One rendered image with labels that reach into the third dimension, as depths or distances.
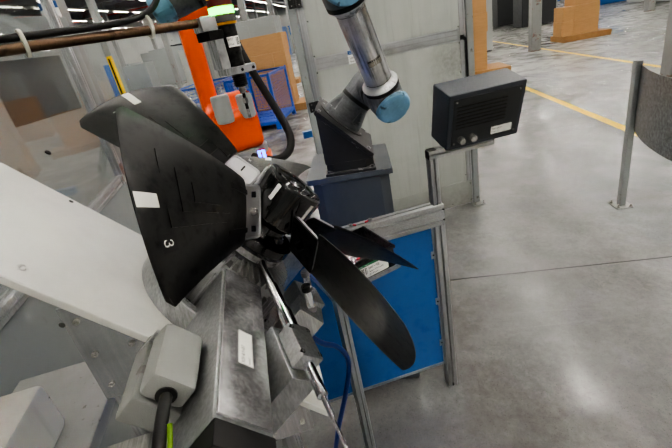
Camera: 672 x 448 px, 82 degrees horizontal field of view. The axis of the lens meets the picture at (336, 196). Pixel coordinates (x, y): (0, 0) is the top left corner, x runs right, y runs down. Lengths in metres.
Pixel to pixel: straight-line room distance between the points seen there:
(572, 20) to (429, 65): 10.30
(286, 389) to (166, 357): 0.15
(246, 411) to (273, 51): 8.36
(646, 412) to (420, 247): 1.03
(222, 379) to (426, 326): 1.24
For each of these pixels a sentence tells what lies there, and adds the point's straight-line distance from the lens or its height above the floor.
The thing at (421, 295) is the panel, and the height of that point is 0.50.
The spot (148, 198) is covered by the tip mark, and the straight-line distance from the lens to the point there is 0.45.
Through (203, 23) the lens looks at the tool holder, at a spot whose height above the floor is 1.52.
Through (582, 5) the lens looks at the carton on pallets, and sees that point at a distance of 13.06.
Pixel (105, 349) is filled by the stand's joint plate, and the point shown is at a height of 1.05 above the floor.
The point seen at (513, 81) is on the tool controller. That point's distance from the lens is 1.34.
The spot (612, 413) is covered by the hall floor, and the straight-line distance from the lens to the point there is 1.94.
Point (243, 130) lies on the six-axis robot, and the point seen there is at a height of 0.61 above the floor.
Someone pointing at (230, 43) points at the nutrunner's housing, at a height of 1.48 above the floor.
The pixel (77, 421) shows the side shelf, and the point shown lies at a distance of 1.02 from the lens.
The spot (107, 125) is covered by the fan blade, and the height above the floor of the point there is 1.39.
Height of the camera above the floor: 1.47
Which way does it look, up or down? 23 degrees down
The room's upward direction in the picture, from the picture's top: 11 degrees counter-clockwise
